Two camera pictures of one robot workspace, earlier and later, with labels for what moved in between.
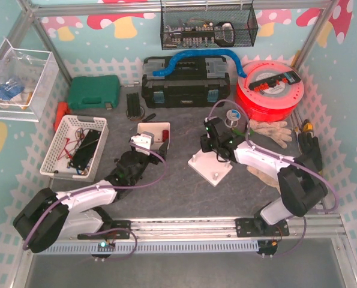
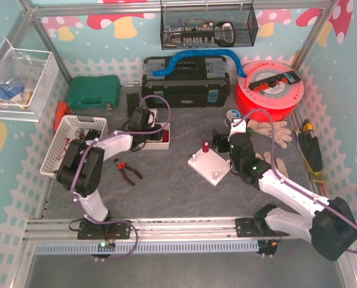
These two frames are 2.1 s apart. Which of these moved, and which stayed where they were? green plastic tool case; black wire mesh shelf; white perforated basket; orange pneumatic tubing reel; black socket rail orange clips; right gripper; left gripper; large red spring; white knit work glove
Moved: right gripper; large red spring; left gripper
Stayed: white perforated basket; black socket rail orange clips; orange pneumatic tubing reel; black wire mesh shelf; white knit work glove; green plastic tool case
